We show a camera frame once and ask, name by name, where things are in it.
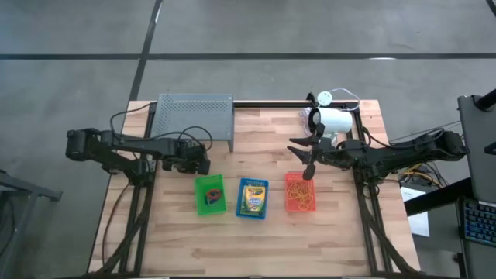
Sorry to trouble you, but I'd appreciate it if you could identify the black pole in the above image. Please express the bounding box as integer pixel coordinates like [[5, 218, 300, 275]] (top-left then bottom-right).
[[474, 88, 496, 112]]

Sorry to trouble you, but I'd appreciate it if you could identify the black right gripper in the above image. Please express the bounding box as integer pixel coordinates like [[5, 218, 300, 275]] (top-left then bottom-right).
[[287, 135, 354, 181]]

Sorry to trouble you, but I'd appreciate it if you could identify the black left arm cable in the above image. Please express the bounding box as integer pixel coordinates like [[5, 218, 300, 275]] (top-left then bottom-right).
[[109, 102, 213, 152]]

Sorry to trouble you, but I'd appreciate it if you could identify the yellow crayon box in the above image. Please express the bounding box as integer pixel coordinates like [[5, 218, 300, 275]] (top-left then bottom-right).
[[239, 184, 268, 216]]

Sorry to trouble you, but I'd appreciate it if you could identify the black desk beam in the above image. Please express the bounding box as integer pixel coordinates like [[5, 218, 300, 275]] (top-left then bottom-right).
[[404, 177, 473, 217]]

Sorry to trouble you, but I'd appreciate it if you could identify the yellow cable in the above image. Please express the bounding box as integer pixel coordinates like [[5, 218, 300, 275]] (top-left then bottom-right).
[[401, 162, 431, 184]]

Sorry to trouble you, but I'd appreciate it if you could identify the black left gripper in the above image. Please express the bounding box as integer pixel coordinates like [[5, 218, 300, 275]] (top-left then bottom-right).
[[160, 139, 212, 175]]

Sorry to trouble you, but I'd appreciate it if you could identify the grey laptop backlit keyboard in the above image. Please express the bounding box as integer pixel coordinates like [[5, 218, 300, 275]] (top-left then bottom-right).
[[456, 95, 496, 249]]

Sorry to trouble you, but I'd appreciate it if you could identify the grey metal stand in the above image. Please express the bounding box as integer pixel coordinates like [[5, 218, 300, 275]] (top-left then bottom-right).
[[0, 169, 64, 279]]

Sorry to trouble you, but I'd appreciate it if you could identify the green plastic basket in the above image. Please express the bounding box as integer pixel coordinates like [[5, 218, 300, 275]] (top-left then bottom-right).
[[194, 173, 229, 217]]

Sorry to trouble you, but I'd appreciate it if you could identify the blue plastic basket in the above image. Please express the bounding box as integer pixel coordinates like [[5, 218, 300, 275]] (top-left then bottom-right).
[[235, 177, 270, 221]]

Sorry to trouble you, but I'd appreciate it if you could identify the white paper sheet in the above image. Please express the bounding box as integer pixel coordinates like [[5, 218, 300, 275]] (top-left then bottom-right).
[[400, 185, 431, 238]]

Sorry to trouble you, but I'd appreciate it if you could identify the orange plastic basket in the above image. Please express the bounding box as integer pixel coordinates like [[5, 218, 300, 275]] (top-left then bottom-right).
[[284, 172, 317, 213]]

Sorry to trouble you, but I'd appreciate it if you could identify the grey perforated metal shelf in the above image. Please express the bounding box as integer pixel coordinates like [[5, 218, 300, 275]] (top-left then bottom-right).
[[150, 92, 236, 153]]

